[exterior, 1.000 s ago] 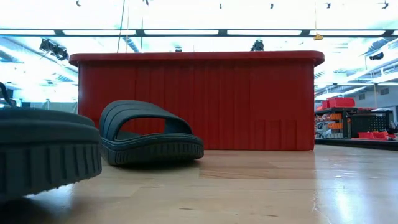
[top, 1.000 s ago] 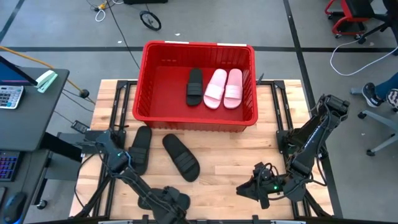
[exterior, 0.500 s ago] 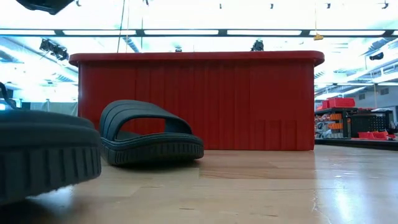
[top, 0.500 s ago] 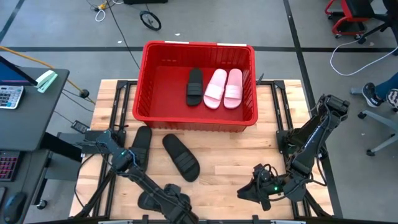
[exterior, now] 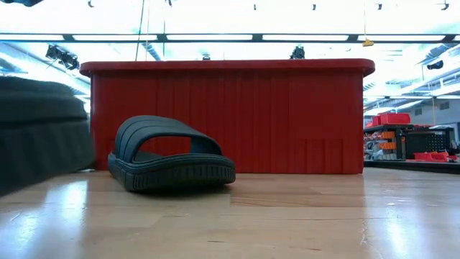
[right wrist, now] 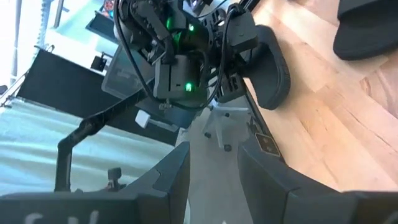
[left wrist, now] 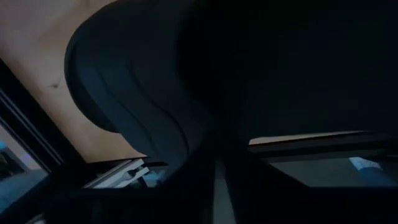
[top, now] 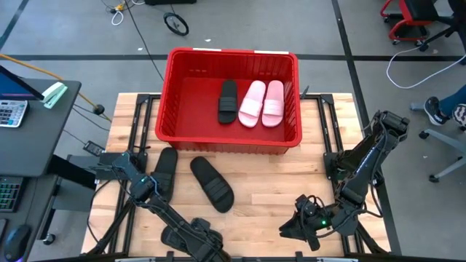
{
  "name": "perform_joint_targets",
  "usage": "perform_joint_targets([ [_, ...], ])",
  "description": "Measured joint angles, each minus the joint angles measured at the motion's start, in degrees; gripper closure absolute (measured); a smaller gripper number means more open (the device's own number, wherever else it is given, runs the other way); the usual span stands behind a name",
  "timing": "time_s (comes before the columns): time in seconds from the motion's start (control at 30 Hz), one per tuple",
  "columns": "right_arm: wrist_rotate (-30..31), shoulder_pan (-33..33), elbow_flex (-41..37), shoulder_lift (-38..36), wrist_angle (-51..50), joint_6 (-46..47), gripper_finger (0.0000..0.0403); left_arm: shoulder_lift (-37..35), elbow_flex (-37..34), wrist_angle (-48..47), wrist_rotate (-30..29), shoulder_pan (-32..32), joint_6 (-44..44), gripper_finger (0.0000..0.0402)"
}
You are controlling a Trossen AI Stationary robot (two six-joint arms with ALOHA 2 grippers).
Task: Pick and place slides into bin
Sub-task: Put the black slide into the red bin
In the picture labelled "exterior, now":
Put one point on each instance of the black shelf with orange bins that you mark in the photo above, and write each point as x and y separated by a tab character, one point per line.
399	142

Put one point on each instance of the dark grey rubber slide sandal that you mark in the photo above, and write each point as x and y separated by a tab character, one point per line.
172	172
39	144

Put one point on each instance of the black overhead camera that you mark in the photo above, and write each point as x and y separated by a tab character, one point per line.
298	53

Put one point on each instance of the flat red tray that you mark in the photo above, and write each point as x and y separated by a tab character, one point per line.
429	156

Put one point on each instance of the yellow hanging power plug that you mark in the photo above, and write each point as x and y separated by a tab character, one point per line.
368	43

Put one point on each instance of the black overhead frame beam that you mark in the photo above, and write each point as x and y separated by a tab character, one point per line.
257	37

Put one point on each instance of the black ceiling light cluster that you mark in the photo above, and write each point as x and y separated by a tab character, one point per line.
64	57

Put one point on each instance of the black ceiling projector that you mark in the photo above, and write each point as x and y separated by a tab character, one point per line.
435	65

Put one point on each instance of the red storage bin on shelf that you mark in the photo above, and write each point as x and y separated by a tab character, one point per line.
395	118

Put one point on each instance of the large red plastic bin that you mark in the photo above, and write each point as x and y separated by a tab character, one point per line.
269	118

